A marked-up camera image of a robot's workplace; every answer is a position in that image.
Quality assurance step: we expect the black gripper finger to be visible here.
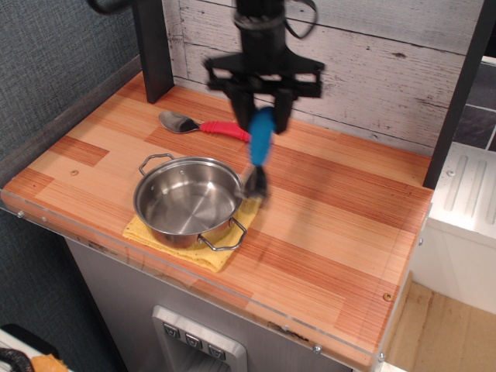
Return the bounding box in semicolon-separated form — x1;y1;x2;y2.
228;87;255;132
273;89;294;134

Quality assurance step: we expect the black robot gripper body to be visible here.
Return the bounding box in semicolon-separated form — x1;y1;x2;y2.
203;1;325;98

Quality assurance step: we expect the blue handled metal fork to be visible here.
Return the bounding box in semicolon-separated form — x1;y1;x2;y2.
243;106;275;200

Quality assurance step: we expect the silver metal pan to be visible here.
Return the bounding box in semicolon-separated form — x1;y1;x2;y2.
133;153;247;252

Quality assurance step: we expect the yellow cloth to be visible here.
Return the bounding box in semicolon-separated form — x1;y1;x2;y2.
122;199;261;273

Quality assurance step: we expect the white toy sink unit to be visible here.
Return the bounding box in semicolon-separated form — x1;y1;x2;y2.
410;143;495;313

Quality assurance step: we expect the silver dispenser panel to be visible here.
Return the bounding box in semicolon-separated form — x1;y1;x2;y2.
152;305;248;371

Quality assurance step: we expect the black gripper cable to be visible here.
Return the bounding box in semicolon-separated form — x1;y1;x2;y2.
282;0;318;40

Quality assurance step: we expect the red handled metal spoon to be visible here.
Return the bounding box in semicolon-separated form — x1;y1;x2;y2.
159;111;250;142

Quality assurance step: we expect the dark grey left post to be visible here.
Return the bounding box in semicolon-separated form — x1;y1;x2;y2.
131;0;174;104

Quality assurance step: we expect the dark grey post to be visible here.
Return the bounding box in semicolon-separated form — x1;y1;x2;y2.
131;0;174;104
422;0;495;190

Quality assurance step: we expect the dark grey right post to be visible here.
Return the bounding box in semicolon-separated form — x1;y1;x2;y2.
422;0;495;190

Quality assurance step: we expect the black cable bundle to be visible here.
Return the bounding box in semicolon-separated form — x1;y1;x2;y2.
0;347;36;372

